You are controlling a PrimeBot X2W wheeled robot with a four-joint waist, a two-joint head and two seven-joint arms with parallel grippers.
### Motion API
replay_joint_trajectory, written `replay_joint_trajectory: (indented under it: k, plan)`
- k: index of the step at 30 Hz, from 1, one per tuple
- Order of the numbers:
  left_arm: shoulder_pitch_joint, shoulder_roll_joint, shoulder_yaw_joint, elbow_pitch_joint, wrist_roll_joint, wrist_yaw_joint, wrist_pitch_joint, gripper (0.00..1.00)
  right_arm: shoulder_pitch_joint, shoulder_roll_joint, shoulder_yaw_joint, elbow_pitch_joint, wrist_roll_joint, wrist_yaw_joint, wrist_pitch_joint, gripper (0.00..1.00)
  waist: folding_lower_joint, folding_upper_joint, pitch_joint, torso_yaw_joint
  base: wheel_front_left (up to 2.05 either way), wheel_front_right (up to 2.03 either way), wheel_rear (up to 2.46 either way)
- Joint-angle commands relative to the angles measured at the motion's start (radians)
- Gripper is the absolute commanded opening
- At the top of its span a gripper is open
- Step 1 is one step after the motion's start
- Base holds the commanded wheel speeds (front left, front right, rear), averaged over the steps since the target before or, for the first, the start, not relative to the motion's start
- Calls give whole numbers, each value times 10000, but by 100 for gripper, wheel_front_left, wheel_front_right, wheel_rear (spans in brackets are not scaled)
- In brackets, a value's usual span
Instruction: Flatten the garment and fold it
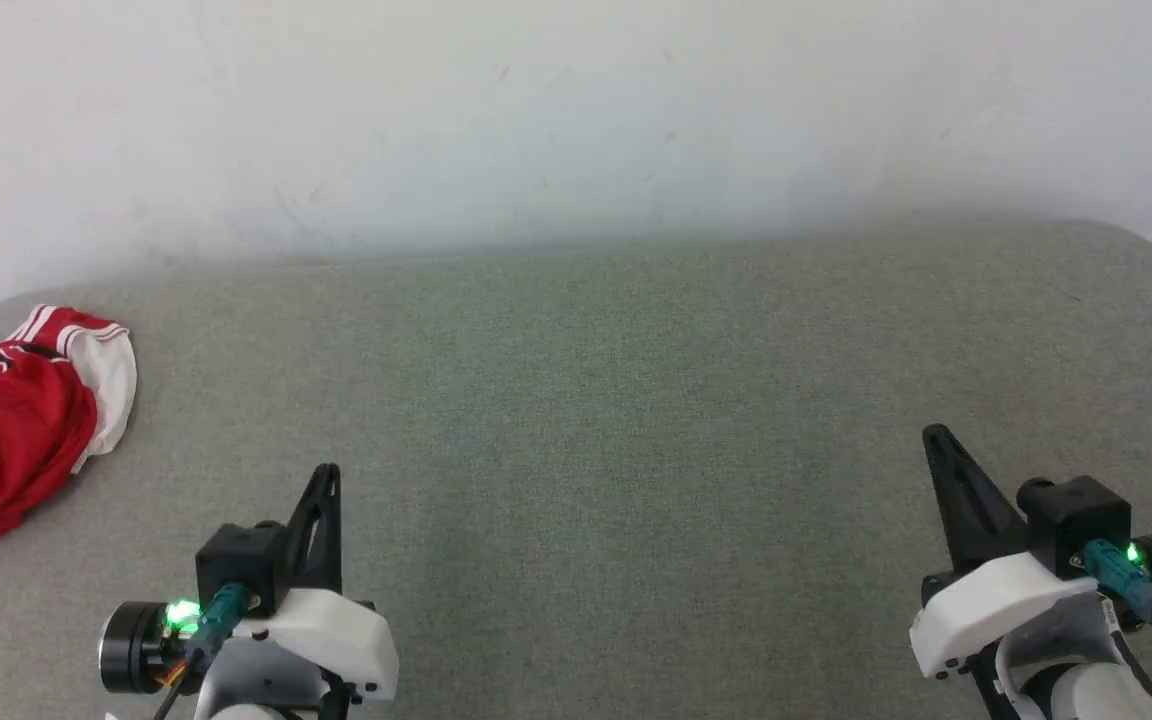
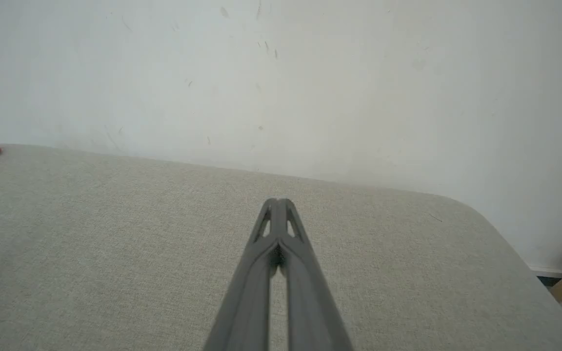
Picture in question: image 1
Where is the red basketball jersey number 23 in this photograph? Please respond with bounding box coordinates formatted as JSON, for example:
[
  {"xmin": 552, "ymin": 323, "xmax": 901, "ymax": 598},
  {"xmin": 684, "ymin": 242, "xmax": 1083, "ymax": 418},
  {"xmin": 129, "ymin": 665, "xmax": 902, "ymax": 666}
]
[{"xmin": 0, "ymin": 304, "xmax": 138, "ymax": 563}]

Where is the grey fabric sofa seat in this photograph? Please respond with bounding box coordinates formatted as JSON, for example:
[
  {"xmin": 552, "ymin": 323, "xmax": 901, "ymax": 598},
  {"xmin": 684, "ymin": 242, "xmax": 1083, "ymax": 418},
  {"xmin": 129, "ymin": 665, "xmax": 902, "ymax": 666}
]
[{"xmin": 0, "ymin": 220, "xmax": 1152, "ymax": 720}]

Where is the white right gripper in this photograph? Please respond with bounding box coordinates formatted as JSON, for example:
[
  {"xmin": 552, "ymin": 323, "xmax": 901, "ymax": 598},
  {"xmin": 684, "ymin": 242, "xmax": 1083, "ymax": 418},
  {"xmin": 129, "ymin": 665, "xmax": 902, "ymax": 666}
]
[{"xmin": 910, "ymin": 423, "xmax": 1105, "ymax": 682}]

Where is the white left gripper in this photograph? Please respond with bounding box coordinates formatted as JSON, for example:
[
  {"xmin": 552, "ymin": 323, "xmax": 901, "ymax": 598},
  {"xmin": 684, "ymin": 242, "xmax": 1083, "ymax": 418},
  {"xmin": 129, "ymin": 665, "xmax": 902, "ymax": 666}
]
[{"xmin": 226, "ymin": 463, "xmax": 400, "ymax": 706}]

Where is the right arm cable teal plug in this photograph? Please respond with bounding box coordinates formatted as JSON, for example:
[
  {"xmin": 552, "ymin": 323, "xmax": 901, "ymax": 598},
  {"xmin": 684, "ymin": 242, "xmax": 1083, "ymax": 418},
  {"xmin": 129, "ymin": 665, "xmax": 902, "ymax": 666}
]
[{"xmin": 1083, "ymin": 539, "xmax": 1152, "ymax": 661}]

